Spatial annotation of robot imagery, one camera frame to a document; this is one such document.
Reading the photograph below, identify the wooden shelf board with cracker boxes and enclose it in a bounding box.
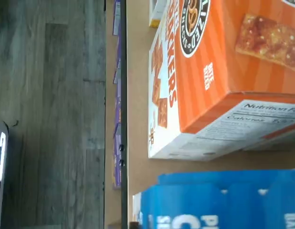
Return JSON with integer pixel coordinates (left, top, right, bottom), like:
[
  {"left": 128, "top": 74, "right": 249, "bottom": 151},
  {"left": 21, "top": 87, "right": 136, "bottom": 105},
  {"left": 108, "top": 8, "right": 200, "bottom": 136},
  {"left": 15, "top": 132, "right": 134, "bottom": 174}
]
[{"left": 126, "top": 0, "right": 295, "bottom": 229}]

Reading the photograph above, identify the grey robot base cart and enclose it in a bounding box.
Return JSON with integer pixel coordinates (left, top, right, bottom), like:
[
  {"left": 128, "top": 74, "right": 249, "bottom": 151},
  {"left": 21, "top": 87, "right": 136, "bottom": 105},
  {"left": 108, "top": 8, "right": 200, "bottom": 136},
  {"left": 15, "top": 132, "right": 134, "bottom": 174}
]
[{"left": 0, "top": 114, "right": 10, "bottom": 229}]

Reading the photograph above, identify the yellow and white box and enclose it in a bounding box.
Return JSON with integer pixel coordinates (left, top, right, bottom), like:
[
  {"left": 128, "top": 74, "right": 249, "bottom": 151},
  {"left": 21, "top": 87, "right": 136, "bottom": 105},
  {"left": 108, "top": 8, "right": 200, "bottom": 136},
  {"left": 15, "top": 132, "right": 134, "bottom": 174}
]
[{"left": 148, "top": 0, "right": 167, "bottom": 28}]

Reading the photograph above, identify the blue and white box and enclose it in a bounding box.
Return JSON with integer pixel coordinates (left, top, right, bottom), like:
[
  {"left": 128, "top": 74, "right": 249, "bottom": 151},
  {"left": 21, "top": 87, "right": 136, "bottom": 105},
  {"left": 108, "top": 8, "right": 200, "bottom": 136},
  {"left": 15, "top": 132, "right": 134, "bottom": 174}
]
[{"left": 132, "top": 168, "right": 295, "bottom": 229}]

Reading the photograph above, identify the orange pretzel crackers box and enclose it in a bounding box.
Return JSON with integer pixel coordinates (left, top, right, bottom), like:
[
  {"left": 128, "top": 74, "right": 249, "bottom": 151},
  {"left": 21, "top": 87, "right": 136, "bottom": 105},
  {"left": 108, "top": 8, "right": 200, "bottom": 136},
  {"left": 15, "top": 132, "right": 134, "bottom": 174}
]
[{"left": 147, "top": 0, "right": 295, "bottom": 162}]

